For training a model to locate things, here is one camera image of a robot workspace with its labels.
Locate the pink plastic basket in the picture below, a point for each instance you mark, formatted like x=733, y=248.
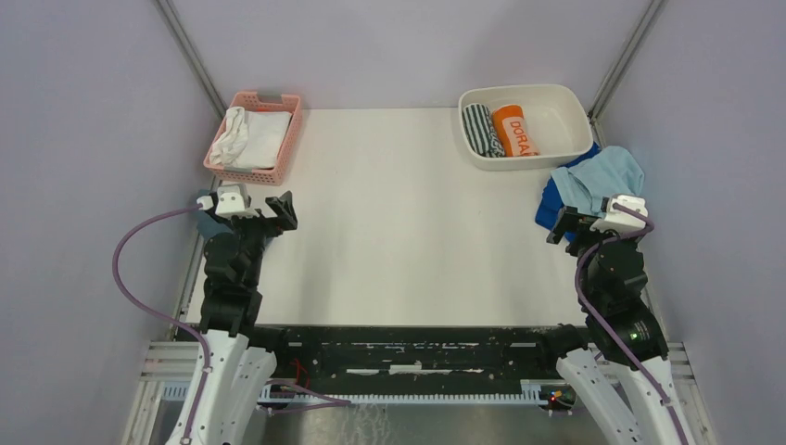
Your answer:
x=253, y=101

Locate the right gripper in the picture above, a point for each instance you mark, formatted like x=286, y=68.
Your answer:
x=566, y=218

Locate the white crumpled cloth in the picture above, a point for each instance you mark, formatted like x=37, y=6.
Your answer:
x=231, y=143

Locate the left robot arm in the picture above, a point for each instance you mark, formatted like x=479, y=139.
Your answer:
x=230, y=371

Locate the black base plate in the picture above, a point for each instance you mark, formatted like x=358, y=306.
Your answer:
x=408, y=361

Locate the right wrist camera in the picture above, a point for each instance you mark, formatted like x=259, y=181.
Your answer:
x=622, y=214

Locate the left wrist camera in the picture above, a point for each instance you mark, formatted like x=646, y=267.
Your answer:
x=233, y=200

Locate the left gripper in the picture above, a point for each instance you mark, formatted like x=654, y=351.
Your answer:
x=282, y=205

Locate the white plastic tub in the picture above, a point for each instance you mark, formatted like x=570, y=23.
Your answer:
x=555, y=120

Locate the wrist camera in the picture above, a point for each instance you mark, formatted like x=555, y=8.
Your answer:
x=622, y=214
x=233, y=200

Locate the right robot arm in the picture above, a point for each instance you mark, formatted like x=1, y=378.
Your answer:
x=609, y=280

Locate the grey-blue towel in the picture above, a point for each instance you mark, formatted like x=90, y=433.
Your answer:
x=209, y=224

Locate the light blue towel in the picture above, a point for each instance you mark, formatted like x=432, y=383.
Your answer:
x=611, y=172

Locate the orange rolled towel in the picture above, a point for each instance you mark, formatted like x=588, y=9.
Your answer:
x=510, y=124

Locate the white folded towel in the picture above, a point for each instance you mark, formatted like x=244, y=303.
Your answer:
x=266, y=133

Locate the striped rolled towel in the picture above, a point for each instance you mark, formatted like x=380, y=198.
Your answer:
x=480, y=132

